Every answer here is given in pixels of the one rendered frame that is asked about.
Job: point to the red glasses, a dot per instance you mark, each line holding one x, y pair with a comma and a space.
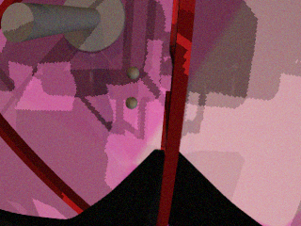
180, 50

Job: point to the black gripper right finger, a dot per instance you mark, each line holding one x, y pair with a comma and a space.
196, 202

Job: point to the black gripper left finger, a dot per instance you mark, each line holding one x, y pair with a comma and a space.
132, 203

